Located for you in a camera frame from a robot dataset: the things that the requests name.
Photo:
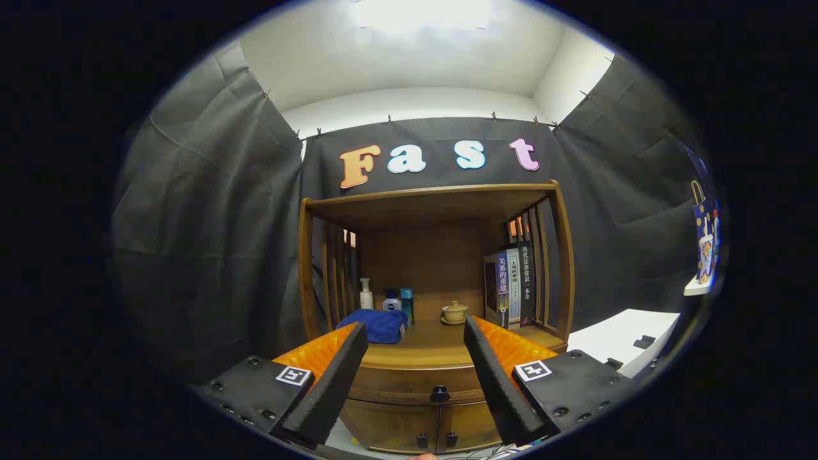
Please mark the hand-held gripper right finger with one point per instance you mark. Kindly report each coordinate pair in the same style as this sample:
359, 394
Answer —
498, 390

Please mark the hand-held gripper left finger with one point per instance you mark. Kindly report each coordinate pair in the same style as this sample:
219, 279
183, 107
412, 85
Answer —
332, 390

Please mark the wooden drawer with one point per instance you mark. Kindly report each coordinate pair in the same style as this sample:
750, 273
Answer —
409, 383

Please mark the wooden cabinet door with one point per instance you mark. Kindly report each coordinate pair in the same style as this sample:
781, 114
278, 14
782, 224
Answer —
470, 425
390, 425

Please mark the wooden countertop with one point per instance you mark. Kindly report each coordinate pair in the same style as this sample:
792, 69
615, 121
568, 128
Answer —
434, 345

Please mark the wooden cabinet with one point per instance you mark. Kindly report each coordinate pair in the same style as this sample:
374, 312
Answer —
415, 255

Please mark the blue towel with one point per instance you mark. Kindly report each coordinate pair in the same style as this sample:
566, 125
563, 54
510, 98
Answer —
377, 324

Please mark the beige saucer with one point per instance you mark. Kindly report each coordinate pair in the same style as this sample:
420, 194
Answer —
445, 321

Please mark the beige lidded teacup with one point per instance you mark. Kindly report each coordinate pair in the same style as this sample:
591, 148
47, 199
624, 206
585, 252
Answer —
455, 312

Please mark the white pump bottle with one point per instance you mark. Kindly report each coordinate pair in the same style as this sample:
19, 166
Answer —
366, 300

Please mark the white spine book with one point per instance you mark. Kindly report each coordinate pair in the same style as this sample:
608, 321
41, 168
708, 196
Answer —
514, 294

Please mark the blue spine book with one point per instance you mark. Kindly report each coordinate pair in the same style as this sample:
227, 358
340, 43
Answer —
502, 287

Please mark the white bottle blue cap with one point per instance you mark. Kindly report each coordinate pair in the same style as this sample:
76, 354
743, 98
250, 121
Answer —
392, 303

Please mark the black spine book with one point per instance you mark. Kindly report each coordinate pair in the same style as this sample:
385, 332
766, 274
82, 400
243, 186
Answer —
527, 287

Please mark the teal bottle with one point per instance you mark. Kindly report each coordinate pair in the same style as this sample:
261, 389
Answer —
407, 306

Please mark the black backdrop cloth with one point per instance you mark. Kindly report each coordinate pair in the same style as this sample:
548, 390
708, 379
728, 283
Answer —
211, 255

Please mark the white shelf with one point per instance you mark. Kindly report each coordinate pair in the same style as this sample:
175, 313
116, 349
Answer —
698, 287

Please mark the blue gift bag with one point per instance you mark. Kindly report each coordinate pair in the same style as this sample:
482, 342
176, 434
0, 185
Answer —
703, 243

